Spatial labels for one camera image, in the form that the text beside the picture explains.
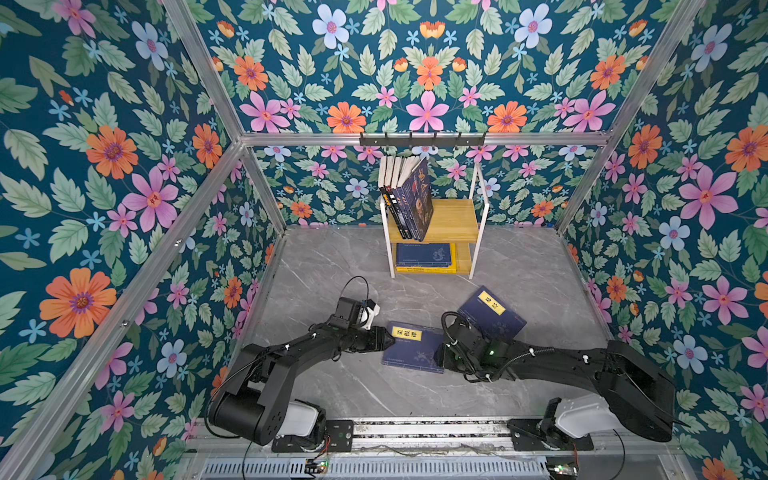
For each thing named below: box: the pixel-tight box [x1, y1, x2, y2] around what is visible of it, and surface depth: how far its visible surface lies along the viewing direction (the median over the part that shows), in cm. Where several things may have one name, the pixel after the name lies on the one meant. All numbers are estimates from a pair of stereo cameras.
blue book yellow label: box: [396, 243, 452, 267], surface depth 103 cm
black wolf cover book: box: [385, 156, 411, 240], surface depth 81 cm
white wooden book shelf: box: [380, 160, 489, 280], surface depth 103 cm
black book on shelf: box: [379, 156, 394, 205], surface depth 78 cm
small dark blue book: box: [457, 285, 527, 341], surface depth 96 cm
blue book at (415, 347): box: [382, 321, 445, 374], surface depth 89 cm
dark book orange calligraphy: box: [394, 156, 414, 239], surface depth 81 cm
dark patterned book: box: [403, 157, 434, 242], surface depth 85 cm
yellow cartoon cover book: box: [395, 243, 457, 274], surface depth 103 cm
